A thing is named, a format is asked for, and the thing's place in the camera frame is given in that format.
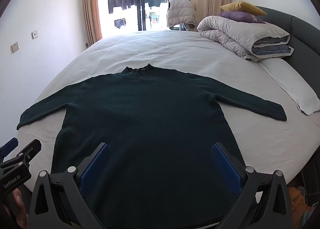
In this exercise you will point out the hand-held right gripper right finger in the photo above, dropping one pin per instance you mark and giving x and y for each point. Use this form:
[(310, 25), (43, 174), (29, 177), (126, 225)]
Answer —
[(225, 169)]

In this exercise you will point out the white bed sheet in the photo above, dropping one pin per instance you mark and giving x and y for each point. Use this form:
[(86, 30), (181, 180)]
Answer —
[(162, 48)]

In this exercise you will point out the beige puffer vest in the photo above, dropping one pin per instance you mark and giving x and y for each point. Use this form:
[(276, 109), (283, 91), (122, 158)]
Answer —
[(180, 13)]

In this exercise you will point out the orange cloth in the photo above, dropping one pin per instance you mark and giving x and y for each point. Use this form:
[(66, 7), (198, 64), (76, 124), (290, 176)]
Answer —
[(296, 197)]

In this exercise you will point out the flat white pillow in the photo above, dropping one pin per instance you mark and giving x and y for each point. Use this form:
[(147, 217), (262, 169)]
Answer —
[(287, 81)]

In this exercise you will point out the folded grey duvet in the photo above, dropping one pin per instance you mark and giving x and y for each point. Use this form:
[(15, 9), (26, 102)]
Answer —
[(237, 33)]

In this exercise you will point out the small dark hanging garment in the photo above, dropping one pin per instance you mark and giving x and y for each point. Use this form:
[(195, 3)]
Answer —
[(120, 23)]

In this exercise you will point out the dark grey headboard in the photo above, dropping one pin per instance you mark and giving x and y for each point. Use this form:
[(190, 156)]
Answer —
[(302, 33)]

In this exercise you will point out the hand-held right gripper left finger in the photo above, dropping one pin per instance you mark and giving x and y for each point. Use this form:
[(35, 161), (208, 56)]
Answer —
[(96, 169)]

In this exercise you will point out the person's left hand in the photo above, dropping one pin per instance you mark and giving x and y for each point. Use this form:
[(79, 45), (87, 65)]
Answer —
[(18, 200)]

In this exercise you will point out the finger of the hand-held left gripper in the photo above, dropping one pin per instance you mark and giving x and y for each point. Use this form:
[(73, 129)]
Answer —
[(31, 150), (8, 146)]

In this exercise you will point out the white wall socket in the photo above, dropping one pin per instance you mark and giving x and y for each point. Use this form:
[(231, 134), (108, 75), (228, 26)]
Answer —
[(15, 47), (35, 34)]

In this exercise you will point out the dark green sweater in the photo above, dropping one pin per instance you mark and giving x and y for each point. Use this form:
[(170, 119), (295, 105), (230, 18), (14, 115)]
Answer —
[(150, 118)]

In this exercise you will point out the purple pillow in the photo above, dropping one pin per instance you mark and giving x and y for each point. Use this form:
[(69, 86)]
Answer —
[(237, 16)]

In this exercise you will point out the yellow pillow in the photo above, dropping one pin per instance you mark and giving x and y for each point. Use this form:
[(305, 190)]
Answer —
[(240, 6)]

